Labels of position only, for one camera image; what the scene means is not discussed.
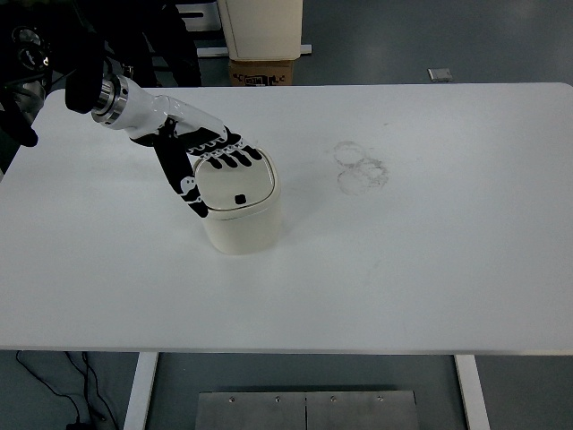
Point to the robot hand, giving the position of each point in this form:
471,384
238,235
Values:
147,109

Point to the cream white small trash bin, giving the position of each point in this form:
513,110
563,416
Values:
244,224

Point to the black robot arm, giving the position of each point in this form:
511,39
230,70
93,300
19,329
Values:
82,89

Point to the person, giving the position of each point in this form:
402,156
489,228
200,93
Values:
174,49

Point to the white table foot bar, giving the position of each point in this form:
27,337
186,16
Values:
215,51

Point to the brown cardboard box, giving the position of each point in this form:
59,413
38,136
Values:
262,74

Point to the cream white cabinet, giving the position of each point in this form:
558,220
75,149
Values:
264,31

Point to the white table leg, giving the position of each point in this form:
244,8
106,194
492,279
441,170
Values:
139,394
472,394

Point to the small grey floor plate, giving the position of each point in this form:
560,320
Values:
438,74

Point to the black power plug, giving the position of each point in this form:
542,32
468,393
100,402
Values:
76,424

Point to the white frame bracket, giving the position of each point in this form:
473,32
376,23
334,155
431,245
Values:
201,18

